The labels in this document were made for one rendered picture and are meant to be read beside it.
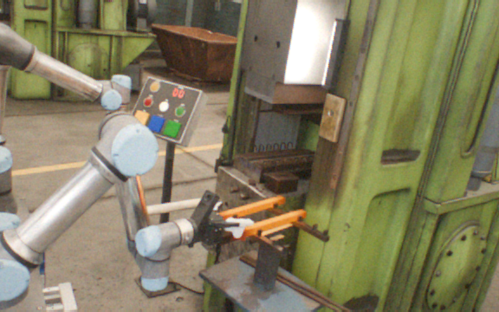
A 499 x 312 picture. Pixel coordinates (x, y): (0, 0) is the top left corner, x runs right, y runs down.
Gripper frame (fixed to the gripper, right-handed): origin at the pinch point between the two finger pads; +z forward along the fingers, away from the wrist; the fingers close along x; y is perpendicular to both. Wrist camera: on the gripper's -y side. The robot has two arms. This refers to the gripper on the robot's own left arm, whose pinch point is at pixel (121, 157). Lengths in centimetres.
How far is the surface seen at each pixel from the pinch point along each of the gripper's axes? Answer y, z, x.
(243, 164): -50, -2, 18
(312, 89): -72, -40, 28
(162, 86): -28, -24, -36
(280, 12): -51, -69, 27
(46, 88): -17, 79, -458
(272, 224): -34, -2, 71
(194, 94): -39, -24, -20
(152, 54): -280, 85, -858
